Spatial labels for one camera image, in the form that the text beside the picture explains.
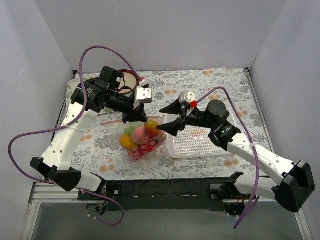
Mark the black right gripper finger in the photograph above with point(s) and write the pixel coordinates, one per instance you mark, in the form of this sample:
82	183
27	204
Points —
172	109
171	128

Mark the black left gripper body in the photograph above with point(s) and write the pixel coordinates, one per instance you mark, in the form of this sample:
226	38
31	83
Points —
136	113

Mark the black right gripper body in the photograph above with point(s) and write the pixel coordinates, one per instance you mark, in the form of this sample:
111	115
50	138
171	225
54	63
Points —
183	117

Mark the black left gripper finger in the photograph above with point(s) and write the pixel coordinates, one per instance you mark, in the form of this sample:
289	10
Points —
139	116
128	118

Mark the clear zip top bag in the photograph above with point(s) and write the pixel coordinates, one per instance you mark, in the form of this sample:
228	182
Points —
117	127

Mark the green fake grapes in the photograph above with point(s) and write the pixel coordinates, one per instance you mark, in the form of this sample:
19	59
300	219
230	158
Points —
129	130

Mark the orange red fake mango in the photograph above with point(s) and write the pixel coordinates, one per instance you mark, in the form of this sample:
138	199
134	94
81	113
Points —
151	128

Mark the pink fake peach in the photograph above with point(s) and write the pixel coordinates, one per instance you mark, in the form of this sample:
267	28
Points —
140	136

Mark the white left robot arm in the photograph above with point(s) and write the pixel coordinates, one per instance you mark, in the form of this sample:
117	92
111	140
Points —
87	101

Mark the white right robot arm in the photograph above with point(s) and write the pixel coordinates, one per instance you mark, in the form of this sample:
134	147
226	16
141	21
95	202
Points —
287	182

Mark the yellow fake bell pepper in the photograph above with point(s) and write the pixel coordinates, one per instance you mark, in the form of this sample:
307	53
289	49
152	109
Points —
126	142

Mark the red fake tomato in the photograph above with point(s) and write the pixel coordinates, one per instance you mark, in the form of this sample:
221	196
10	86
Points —
140	151

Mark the red rimmed cream plate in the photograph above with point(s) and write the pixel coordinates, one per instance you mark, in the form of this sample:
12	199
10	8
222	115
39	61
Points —
129	79

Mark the white perforated plastic basket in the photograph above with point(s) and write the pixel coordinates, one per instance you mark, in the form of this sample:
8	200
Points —
192	142

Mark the floral serving tray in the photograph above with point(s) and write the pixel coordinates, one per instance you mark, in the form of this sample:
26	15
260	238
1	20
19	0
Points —
71	87

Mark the floral patterned tablecloth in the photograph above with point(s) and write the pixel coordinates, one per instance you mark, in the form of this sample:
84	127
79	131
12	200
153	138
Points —
98	151

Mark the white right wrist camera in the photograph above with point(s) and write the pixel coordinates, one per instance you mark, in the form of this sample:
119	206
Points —
186	97

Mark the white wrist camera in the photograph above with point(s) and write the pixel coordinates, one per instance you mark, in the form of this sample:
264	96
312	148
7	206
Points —
186	97
143	95

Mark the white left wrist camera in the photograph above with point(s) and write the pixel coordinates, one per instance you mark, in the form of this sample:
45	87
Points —
143	95

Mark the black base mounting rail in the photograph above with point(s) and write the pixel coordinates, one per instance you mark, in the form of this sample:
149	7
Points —
174	194

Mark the aluminium frame rail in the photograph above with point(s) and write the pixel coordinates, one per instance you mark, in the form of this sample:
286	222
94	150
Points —
46	193

